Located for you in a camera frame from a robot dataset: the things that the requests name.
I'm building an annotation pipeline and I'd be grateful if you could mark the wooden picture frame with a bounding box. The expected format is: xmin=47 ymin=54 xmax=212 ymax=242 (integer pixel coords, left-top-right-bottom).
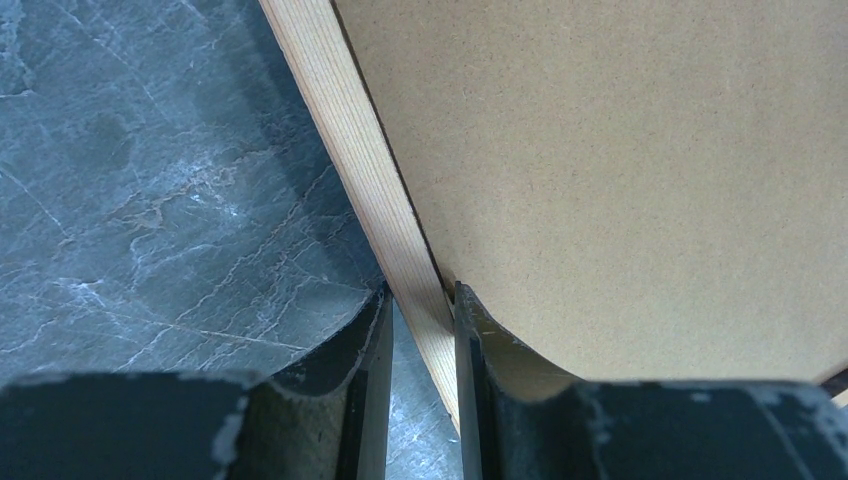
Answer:
xmin=261 ymin=1 xmax=460 ymax=425

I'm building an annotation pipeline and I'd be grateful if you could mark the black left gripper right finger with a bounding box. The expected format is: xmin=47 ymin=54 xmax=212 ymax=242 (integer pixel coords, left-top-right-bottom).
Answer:
xmin=454 ymin=283 xmax=847 ymax=479

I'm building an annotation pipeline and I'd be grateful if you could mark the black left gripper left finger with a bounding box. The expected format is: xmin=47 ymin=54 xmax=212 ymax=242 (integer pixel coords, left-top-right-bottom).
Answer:
xmin=1 ymin=285 xmax=393 ymax=479

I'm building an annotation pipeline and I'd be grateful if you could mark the brown cardboard backing board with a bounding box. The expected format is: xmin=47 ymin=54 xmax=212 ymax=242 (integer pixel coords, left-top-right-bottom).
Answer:
xmin=337 ymin=1 xmax=847 ymax=381

